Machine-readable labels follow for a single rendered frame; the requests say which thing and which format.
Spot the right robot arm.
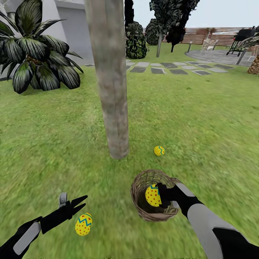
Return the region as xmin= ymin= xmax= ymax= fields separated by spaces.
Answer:
xmin=158 ymin=182 xmax=259 ymax=259

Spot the easter egg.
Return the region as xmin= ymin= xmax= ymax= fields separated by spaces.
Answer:
xmin=75 ymin=213 xmax=92 ymax=236
xmin=154 ymin=146 xmax=165 ymax=156
xmin=143 ymin=183 xmax=162 ymax=207

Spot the wicker basket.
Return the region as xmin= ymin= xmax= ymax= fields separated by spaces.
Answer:
xmin=130 ymin=169 xmax=180 ymax=223

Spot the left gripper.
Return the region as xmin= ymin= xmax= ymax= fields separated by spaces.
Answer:
xmin=51 ymin=195 xmax=87 ymax=228

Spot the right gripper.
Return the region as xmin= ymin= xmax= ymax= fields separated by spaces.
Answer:
xmin=158 ymin=184 xmax=172 ymax=207

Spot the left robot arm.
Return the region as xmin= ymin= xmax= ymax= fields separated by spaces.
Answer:
xmin=0 ymin=192 xmax=87 ymax=259

